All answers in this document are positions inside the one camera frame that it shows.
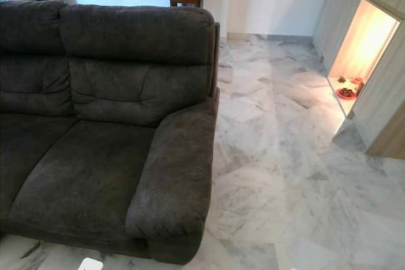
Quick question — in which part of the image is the beige wall cabinet with niche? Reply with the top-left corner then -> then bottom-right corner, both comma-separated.
313,0 -> 405,161

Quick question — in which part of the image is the dark grey fabric sofa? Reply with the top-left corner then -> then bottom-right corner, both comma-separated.
0,3 -> 221,266

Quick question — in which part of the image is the red plate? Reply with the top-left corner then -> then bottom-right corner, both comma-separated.
336,87 -> 358,100

